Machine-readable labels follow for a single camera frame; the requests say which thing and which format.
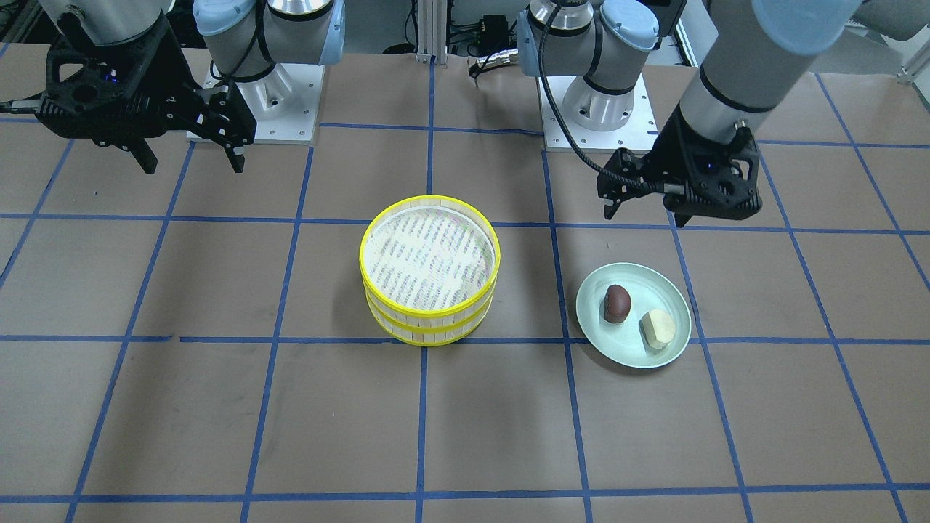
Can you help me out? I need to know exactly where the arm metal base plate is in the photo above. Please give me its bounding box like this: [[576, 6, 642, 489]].
[[547, 76, 660, 153], [237, 63, 328, 146]]

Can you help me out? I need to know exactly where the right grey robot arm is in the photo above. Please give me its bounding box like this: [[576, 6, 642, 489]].
[[2, 1, 346, 174]]

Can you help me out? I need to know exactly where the white bun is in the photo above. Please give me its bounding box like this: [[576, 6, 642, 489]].
[[639, 309, 677, 352]]

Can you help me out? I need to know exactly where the yellow bamboo steamer layer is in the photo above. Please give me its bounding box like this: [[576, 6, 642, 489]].
[[358, 195, 502, 319], [365, 289, 493, 347]]

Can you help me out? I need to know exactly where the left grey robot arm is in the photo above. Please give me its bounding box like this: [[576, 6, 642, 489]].
[[515, 1, 860, 227]]

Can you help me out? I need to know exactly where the light green plate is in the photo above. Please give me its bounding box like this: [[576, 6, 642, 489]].
[[575, 262, 693, 370]]

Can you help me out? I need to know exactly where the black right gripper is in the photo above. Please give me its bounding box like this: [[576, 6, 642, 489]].
[[36, 19, 256, 175]]

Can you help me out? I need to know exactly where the brown bun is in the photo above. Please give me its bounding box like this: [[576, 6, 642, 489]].
[[602, 284, 632, 325]]

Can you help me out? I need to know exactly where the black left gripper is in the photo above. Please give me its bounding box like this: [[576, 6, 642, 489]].
[[597, 109, 763, 228]]

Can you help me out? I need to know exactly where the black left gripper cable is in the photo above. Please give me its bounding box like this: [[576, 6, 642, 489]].
[[536, 69, 684, 195]]

